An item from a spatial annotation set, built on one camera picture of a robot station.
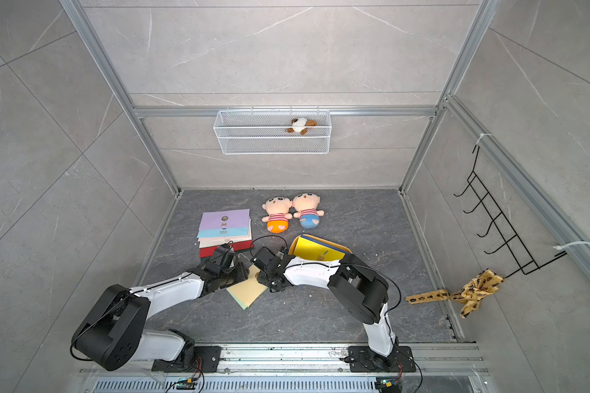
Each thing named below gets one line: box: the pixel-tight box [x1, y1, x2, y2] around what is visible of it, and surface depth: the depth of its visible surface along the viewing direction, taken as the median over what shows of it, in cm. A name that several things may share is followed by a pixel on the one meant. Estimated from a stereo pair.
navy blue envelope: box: [300, 234, 350, 254], surface depth 95 cm
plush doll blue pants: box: [291, 192, 325, 230], surface depth 106 cm
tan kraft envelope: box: [226, 264, 268, 308], surface depth 89 cm
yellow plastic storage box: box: [288, 234, 311, 260], surface depth 97 cm
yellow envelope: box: [293, 236, 345, 262], surface depth 95 cm
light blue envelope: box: [196, 227, 252, 239], surface depth 106 cm
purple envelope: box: [198, 208, 250, 231], surface depth 110 cm
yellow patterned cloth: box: [405, 268, 505, 319], surface depth 70 cm
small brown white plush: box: [284, 117, 318, 136], surface depth 89 cm
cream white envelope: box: [198, 235, 253, 249], surface depth 103 cm
